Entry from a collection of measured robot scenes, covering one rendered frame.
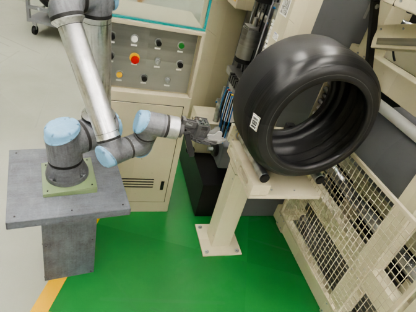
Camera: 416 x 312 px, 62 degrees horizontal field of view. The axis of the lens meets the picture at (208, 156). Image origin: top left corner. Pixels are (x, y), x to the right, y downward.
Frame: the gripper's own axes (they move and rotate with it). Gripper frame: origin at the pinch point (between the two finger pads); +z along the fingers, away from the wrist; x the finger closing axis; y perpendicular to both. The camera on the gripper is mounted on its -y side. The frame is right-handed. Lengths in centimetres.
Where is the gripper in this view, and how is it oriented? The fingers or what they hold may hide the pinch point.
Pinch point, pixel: (222, 140)
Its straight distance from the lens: 146.3
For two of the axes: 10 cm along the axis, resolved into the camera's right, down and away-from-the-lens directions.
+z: 9.2, 1.5, 3.7
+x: -2.2, -6.0, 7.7
